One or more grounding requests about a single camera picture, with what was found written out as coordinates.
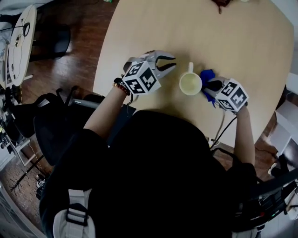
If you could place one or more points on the metal wristwatch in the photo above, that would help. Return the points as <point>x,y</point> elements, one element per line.
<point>119,82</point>

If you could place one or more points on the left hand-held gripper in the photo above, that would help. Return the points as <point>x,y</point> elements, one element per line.
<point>139,81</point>

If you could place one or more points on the black tripod stand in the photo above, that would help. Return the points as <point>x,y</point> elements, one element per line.
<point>25,174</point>

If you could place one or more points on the black mesh office chair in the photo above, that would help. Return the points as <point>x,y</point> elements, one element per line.
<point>53,125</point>

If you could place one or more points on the round light wooden table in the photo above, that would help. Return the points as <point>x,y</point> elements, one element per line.
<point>23,53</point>

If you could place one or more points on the person's black shirt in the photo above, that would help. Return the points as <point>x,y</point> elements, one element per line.
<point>151,167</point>

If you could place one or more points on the pale yellow mug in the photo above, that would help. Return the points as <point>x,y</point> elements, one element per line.
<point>189,84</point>

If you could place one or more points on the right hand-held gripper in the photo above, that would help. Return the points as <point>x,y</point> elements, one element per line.
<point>232,98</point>

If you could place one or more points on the blue cloth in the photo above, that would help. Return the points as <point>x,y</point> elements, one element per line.
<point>207,74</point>

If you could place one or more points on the person's right forearm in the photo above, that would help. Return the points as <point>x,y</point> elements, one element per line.
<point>243,134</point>

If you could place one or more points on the person's left forearm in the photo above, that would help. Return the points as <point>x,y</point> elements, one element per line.
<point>104,111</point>

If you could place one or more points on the white metal shelf rack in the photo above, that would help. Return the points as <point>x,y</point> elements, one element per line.
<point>18,148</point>

